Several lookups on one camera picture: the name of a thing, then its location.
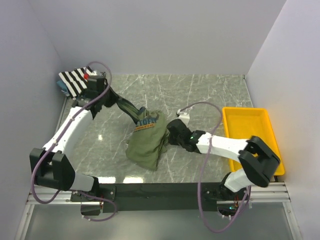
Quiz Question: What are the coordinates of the black white striped folded top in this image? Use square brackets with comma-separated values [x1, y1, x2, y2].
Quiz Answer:
[58, 67, 88, 99]

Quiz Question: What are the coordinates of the aluminium frame rail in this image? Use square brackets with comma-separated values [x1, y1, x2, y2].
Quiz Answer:
[34, 182, 291, 205]

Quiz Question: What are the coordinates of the olive green tank top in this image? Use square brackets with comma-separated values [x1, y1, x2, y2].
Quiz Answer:
[105, 88, 170, 171]

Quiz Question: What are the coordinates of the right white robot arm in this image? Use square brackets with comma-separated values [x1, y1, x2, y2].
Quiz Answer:
[166, 119, 281, 201]

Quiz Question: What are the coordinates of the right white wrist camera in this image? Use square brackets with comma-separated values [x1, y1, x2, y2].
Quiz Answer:
[176, 109, 190, 126]

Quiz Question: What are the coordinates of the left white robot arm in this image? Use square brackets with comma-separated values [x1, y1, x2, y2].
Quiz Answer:
[29, 76, 110, 201]

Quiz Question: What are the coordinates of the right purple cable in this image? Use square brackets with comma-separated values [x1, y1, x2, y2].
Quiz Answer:
[178, 101, 252, 233]

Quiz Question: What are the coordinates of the teal folded top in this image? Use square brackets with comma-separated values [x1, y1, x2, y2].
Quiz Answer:
[56, 80, 68, 92]

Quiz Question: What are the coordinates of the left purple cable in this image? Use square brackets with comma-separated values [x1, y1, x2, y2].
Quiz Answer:
[30, 61, 118, 223]

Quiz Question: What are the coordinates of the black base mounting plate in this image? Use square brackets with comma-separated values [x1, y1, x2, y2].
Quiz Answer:
[69, 181, 250, 214]

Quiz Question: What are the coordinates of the yellow plastic tray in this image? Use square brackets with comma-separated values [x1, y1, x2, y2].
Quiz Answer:
[222, 106, 286, 176]

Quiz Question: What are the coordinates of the purple cable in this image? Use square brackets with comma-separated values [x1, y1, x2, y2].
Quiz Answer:
[178, 101, 252, 233]
[30, 61, 118, 223]

